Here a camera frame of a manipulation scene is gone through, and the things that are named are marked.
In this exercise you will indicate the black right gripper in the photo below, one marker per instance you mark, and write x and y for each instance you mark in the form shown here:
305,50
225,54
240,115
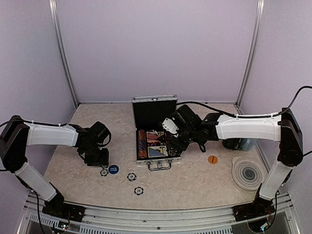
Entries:
182,146

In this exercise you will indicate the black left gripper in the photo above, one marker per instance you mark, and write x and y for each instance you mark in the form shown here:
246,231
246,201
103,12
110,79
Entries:
104,160

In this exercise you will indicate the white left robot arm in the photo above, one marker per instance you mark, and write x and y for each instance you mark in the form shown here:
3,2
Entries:
19,134

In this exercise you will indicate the orange round button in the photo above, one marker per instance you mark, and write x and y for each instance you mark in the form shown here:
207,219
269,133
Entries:
212,159

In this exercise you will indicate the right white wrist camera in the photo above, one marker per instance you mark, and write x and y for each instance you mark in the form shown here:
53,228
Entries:
170,126

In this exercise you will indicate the red chip row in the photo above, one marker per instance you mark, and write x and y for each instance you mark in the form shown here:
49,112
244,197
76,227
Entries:
142,138

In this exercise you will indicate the red playing card deck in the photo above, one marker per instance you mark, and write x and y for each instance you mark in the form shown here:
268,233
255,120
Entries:
154,137

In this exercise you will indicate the dark green mug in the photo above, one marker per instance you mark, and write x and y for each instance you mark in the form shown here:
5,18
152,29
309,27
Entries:
232,143

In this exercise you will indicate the blue round button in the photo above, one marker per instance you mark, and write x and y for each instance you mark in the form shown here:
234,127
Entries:
113,169

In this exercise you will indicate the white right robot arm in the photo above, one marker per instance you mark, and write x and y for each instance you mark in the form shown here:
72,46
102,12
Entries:
281,127

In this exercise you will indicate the blue playing card deck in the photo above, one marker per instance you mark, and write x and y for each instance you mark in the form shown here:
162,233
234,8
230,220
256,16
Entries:
156,152

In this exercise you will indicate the aluminium poker chip case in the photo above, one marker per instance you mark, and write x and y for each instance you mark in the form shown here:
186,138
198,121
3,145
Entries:
149,113

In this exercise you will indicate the single black white chip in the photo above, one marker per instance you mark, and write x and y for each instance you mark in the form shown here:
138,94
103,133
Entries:
138,190

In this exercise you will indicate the grey striped plate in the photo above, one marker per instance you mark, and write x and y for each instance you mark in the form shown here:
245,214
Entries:
248,173

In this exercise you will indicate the light blue mug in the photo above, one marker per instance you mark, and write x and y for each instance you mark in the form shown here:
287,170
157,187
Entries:
247,144

